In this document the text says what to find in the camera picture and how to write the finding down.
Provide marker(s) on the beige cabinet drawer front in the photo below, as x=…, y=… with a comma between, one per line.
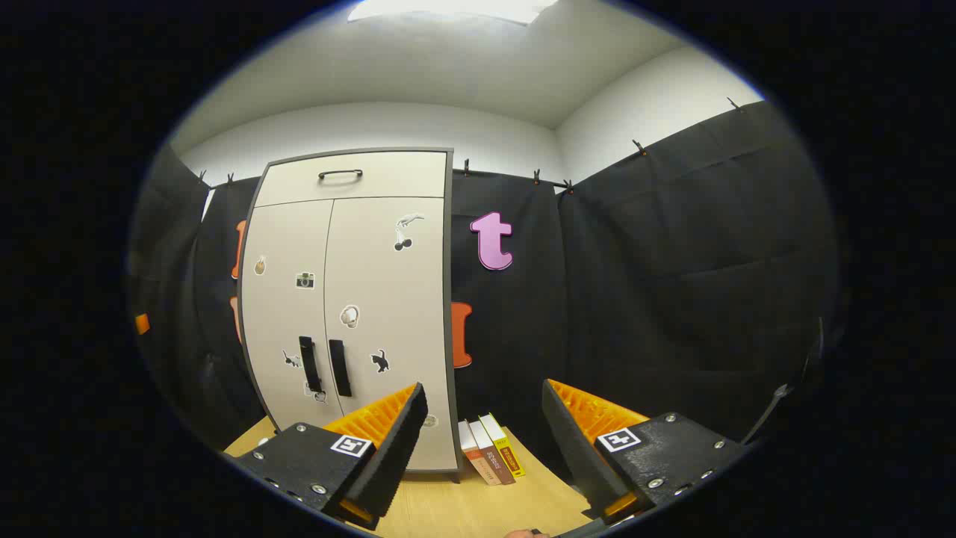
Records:
x=403, y=175

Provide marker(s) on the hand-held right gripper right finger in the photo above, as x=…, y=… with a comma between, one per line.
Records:
x=567, y=441

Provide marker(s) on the ceiling light panel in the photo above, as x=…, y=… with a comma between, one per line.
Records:
x=448, y=9

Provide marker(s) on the brown book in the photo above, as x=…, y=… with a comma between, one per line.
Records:
x=491, y=457

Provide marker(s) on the beige door with headphone sticker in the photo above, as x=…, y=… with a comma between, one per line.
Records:
x=403, y=299

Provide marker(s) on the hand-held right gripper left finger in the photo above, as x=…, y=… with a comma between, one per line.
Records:
x=399, y=441

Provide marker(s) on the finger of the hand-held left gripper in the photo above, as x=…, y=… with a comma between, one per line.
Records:
x=143, y=323

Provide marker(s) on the beige double-door shoe cabinet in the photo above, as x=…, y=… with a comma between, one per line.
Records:
x=450, y=299

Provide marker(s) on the row of black backdrop clips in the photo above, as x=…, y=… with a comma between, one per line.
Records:
x=536, y=177

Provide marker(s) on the beige door with camera sticker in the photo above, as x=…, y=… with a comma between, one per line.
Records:
x=284, y=321

